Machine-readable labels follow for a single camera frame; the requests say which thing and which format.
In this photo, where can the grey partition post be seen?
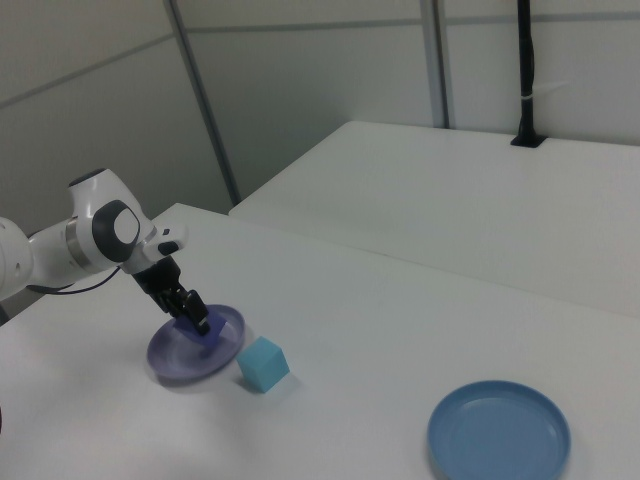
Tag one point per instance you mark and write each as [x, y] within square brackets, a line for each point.
[205, 100]
[440, 65]

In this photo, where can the blue plate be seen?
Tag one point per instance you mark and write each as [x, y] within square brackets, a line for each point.
[497, 435]

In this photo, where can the purple plate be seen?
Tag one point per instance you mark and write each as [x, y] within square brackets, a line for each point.
[175, 357]

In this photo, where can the cyan cube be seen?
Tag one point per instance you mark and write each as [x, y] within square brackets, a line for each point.
[260, 367]

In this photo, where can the purple cube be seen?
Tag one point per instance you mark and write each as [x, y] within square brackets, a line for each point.
[216, 327]

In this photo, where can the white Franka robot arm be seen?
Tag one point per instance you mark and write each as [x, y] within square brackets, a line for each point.
[95, 235]

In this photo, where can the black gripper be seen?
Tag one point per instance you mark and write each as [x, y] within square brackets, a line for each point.
[159, 280]

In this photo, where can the white side table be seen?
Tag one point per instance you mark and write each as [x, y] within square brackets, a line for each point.
[450, 200]

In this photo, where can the black pole with base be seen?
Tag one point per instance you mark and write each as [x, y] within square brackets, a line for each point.
[526, 75]

